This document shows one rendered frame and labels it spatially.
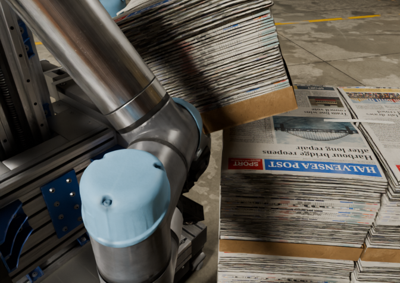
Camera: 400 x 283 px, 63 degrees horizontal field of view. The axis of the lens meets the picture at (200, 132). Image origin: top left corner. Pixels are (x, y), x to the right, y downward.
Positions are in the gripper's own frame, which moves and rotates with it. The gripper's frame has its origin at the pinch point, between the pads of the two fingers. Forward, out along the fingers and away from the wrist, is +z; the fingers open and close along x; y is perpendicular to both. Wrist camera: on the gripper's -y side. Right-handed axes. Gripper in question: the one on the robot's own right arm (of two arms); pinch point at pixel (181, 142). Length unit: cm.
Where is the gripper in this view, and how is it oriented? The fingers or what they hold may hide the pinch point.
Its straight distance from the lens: 61.9
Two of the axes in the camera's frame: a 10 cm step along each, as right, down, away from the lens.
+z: 0.8, -5.5, 8.3
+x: -9.3, 2.6, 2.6
